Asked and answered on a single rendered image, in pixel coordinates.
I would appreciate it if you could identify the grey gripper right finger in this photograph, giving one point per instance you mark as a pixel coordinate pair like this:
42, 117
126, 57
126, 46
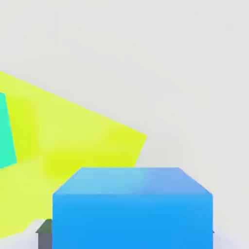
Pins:
219, 240

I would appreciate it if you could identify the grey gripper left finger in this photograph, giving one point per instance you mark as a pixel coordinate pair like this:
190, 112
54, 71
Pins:
45, 236

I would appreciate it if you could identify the small blue cube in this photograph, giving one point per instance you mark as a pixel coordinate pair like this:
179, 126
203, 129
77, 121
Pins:
132, 217

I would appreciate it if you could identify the small turquoise cube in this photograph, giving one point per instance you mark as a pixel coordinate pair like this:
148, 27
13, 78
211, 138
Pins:
5, 132

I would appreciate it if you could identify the large yellow box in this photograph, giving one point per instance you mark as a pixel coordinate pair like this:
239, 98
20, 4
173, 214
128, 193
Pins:
74, 140

